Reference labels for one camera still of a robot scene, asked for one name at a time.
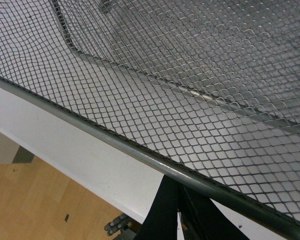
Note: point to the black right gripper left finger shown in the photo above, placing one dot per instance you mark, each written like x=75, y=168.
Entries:
x=161, y=222

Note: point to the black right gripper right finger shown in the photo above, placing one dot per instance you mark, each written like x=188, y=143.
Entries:
x=203, y=219

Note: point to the grey caster wheel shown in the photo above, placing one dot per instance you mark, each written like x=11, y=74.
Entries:
x=120, y=223

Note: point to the grey table leg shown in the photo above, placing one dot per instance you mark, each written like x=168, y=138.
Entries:
x=23, y=156

